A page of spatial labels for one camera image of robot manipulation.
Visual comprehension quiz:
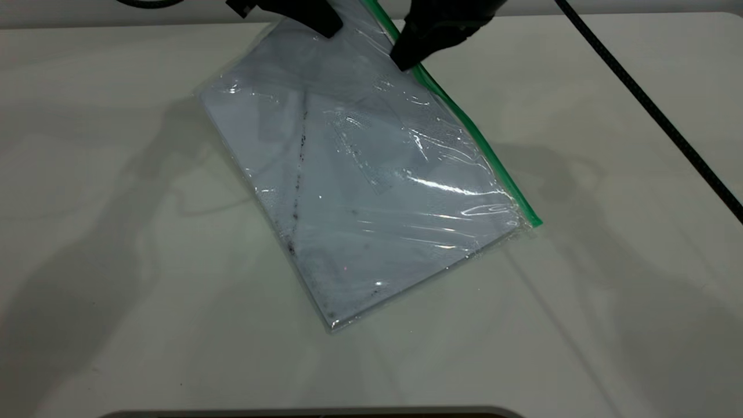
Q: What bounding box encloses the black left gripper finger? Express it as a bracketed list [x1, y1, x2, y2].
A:
[262, 0, 344, 39]

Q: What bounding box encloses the black braided cable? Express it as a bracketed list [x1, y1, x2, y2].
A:
[554, 0, 743, 225]

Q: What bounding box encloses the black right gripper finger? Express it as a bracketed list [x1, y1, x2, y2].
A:
[389, 23, 468, 72]

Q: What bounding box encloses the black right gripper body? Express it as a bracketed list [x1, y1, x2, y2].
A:
[405, 0, 507, 37]

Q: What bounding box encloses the clear plastic bag green zip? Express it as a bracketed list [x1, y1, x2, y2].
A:
[197, 0, 544, 334]

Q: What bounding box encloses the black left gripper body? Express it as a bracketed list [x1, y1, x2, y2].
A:
[225, 0, 273, 19]

